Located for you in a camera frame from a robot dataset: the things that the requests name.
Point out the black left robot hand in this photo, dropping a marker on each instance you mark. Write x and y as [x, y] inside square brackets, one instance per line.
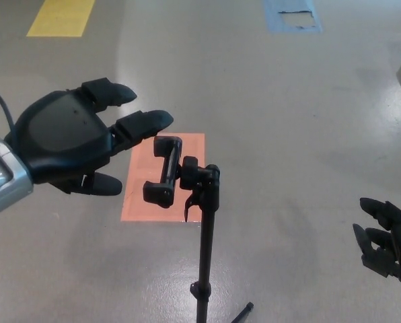
[62, 134]

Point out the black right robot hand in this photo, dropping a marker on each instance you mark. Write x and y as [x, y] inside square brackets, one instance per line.
[385, 242]

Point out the black phone stand tripod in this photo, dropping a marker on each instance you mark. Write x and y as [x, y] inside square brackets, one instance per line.
[207, 242]

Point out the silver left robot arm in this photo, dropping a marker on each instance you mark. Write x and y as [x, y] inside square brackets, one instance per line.
[3, 178]

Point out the yellow floor marking sheet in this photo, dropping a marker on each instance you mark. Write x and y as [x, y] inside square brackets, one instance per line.
[61, 18]

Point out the orange floor marking sheet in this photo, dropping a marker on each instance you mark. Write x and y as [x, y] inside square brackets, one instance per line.
[193, 144]

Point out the torn blue floor marking sheet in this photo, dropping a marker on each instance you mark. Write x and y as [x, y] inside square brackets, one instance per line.
[274, 20]

